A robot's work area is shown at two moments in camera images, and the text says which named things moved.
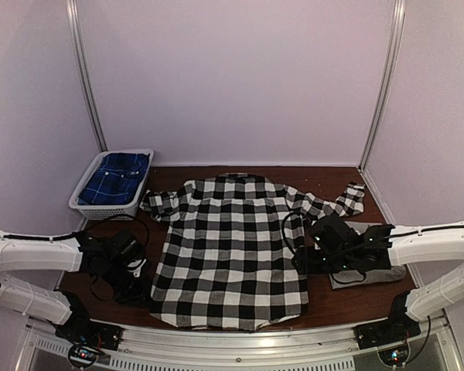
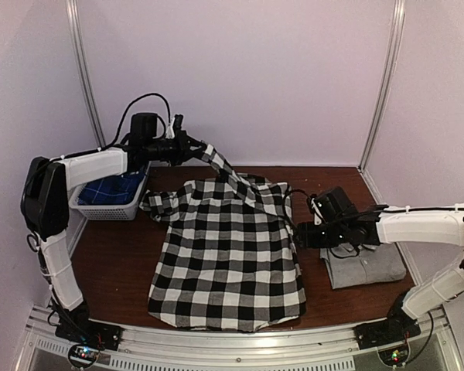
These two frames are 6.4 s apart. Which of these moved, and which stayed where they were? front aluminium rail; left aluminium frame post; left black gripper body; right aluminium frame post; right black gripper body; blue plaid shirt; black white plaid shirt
Moved: black white plaid shirt; left black gripper body; right black gripper body
Stayed: left aluminium frame post; right aluminium frame post; front aluminium rail; blue plaid shirt
